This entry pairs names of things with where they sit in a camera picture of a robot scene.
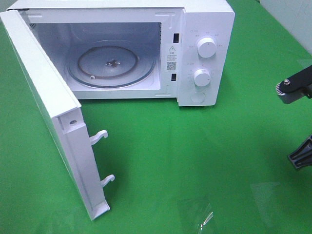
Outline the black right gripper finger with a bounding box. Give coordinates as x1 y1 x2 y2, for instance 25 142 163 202
288 135 312 170

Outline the round white door button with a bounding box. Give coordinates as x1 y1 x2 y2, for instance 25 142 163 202
191 92 206 103

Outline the white microwave knob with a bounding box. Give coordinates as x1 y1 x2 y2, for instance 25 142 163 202
197 37 216 59
193 69 211 87

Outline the white microwave door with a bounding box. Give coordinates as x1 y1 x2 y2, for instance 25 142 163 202
0 10 115 220

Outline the white partition panel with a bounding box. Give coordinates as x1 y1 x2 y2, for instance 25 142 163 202
260 0 312 53

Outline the white microwave oven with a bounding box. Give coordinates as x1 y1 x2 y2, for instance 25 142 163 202
5 0 235 106

